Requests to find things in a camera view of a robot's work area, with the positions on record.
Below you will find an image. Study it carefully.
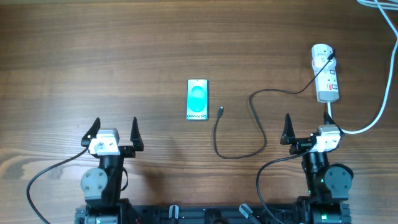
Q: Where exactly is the white power strip cord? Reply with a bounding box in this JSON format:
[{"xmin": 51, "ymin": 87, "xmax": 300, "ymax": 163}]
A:
[{"xmin": 326, "ymin": 0, "xmax": 398, "ymax": 135}]

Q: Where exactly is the white power strip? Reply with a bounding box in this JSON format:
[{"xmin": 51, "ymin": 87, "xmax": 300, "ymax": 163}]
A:
[{"xmin": 312, "ymin": 44, "xmax": 339, "ymax": 103}]

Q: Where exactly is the black USB-C charging cable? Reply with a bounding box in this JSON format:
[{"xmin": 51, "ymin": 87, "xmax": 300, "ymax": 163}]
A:
[{"xmin": 213, "ymin": 49, "xmax": 337, "ymax": 160}]

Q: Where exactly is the Galaxy smartphone cyan screen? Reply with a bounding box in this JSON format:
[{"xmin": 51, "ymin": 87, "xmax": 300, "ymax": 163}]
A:
[{"xmin": 186, "ymin": 79, "xmax": 208, "ymax": 120}]

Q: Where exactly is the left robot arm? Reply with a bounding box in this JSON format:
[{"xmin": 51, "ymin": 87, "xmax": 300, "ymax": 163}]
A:
[{"xmin": 75, "ymin": 118, "xmax": 144, "ymax": 224}]

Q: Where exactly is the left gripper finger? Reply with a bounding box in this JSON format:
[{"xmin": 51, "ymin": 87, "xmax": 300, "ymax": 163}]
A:
[
  {"xmin": 81, "ymin": 118, "xmax": 101, "ymax": 147},
  {"xmin": 130, "ymin": 117, "xmax": 144, "ymax": 151}
]

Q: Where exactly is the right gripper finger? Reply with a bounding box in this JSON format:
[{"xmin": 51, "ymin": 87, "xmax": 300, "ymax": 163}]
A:
[
  {"xmin": 323, "ymin": 111, "xmax": 344, "ymax": 136},
  {"xmin": 280, "ymin": 113, "xmax": 295, "ymax": 145}
]

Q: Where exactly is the white cables top corner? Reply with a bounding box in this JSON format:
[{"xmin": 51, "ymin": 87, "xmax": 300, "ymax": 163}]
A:
[{"xmin": 356, "ymin": 0, "xmax": 398, "ymax": 11}]

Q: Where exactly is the white charger plug adapter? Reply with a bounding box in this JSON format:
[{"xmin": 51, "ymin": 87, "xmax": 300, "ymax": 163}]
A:
[{"xmin": 312, "ymin": 55, "xmax": 336, "ymax": 73}]

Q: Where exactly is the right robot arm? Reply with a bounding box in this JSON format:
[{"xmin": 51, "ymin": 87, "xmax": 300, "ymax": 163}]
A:
[{"xmin": 280, "ymin": 113, "xmax": 354, "ymax": 224}]

